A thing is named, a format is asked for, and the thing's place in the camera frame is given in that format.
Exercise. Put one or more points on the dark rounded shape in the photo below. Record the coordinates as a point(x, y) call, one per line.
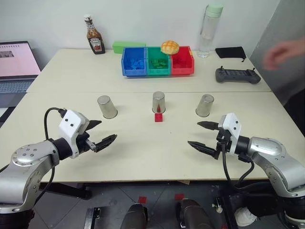
point(134, 217)
point(194, 214)

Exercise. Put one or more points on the green plastic bin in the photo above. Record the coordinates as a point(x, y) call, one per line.
point(152, 71)

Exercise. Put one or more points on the upturned steel cup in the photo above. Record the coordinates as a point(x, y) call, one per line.
point(159, 101)
point(205, 105)
point(107, 106)

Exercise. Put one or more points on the blue plastic pieces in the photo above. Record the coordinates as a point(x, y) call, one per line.
point(137, 64)

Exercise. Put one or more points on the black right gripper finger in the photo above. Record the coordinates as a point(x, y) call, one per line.
point(202, 148)
point(208, 125)

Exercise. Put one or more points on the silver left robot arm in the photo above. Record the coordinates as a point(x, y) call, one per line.
point(28, 164)

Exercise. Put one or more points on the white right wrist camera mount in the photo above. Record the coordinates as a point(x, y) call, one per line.
point(232, 128)

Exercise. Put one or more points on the black fabric pouch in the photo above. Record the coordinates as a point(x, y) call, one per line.
point(230, 52)

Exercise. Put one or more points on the green plastic pieces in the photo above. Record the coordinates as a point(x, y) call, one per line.
point(159, 63)

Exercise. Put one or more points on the blue plastic bin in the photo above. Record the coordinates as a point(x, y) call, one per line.
point(126, 69)

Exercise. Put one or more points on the black metal floor frame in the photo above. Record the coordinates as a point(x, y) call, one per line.
point(91, 218)

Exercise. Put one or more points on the clear green-capped water bottle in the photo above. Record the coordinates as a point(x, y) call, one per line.
point(207, 35)

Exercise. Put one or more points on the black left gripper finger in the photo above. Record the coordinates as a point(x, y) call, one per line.
point(106, 141)
point(94, 123)

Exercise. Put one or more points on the grey handheld controller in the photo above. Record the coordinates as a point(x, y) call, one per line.
point(237, 75)

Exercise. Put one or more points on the open laptop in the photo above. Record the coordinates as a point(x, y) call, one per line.
point(16, 62)

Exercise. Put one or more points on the crumpled white cloth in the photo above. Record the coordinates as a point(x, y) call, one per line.
point(245, 215)

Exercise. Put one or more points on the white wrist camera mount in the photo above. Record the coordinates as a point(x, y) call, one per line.
point(232, 128)
point(71, 124)

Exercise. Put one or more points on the black table leg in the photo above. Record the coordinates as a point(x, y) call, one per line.
point(69, 189)

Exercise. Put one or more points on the red plastic bin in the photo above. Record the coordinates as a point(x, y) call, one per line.
point(182, 64)

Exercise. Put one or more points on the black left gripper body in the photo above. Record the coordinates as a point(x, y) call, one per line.
point(84, 143)

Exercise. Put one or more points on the golden bread bun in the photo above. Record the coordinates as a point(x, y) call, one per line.
point(170, 47)

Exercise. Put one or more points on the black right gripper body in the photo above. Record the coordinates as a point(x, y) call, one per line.
point(224, 143)

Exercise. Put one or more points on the ketchup bottle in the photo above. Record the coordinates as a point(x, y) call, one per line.
point(95, 38)

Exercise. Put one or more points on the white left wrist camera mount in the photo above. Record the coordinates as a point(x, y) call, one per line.
point(71, 124)

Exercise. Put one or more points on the small red block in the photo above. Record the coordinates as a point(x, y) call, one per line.
point(159, 118)

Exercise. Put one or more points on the person's bare hand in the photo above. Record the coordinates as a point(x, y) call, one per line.
point(283, 53)

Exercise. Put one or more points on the green rectangular box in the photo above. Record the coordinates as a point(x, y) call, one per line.
point(119, 46)

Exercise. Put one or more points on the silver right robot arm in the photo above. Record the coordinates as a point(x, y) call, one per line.
point(276, 157)

